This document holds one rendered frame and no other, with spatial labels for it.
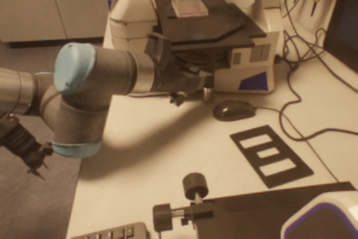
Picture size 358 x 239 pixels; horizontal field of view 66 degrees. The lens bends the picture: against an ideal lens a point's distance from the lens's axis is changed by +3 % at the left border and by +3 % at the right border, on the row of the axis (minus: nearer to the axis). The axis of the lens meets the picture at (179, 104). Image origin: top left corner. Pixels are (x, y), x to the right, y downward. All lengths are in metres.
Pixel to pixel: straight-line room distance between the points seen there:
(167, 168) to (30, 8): 2.61
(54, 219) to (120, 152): 0.93
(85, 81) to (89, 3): 2.44
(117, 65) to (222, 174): 0.30
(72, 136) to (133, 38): 0.30
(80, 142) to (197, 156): 0.25
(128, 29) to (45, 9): 2.33
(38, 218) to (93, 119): 1.09
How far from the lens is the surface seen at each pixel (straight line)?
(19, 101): 0.61
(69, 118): 0.52
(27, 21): 3.09
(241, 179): 0.58
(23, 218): 1.59
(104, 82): 0.49
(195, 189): 0.42
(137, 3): 0.68
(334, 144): 0.72
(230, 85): 0.79
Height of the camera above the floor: 1.20
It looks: 37 degrees down
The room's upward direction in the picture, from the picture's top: 1 degrees counter-clockwise
